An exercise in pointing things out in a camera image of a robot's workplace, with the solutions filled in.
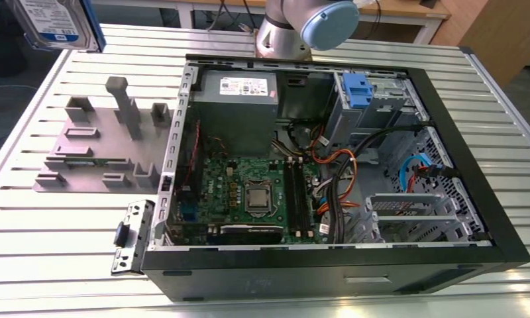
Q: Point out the hard disk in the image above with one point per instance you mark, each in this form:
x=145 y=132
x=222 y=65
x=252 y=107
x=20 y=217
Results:
x=52 y=20

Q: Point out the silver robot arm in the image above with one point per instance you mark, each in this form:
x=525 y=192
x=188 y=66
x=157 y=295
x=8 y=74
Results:
x=286 y=44

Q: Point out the green motherboard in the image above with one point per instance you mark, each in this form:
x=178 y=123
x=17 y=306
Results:
x=256 y=169

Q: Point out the silver CPU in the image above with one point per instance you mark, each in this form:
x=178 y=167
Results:
x=257 y=198

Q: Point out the grey power supply unit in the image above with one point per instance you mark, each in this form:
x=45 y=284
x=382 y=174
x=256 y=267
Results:
x=233 y=126

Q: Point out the black RAM slot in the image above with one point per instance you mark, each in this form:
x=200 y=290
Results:
x=305 y=198
x=293 y=198

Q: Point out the CPU socket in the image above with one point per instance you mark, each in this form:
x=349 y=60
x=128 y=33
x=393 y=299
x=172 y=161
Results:
x=258 y=211

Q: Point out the black graphics card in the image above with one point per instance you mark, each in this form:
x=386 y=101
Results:
x=246 y=232

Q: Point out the silver metal drive cage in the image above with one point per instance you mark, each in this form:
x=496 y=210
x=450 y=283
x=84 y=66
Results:
x=366 y=122

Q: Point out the blue plastic drive latch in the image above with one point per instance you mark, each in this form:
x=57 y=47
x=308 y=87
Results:
x=356 y=89

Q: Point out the grey parts rack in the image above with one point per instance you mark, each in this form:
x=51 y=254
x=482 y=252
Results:
x=110 y=149

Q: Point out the black open PC case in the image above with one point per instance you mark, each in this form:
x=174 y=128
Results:
x=292 y=275

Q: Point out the green RAM stick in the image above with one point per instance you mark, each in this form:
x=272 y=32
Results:
x=90 y=162

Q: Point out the brown wooden cabinet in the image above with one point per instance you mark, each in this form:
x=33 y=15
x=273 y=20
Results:
x=504 y=33

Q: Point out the black chair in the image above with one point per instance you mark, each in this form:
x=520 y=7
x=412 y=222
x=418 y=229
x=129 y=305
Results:
x=0 y=56

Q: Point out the metal card retainer bracket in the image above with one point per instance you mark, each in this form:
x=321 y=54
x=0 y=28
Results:
x=134 y=232

